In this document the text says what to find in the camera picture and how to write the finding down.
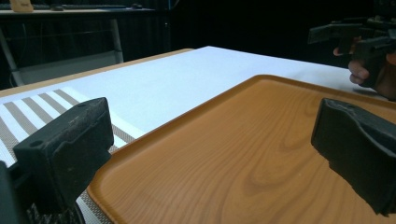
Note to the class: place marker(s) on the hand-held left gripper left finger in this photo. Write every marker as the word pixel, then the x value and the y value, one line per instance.
pixel 62 149

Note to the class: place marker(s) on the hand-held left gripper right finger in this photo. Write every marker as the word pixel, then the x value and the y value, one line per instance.
pixel 358 149

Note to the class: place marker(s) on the striped white and brown placemat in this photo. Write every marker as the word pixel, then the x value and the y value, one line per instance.
pixel 28 115

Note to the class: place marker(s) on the grey metal chair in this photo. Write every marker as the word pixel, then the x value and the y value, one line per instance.
pixel 62 56

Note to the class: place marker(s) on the brown wood-grain tray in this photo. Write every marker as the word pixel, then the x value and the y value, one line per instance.
pixel 236 161

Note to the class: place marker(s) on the black keyboard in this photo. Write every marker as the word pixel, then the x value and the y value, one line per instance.
pixel 87 6

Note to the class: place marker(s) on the tan box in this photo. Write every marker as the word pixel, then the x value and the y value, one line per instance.
pixel 21 5

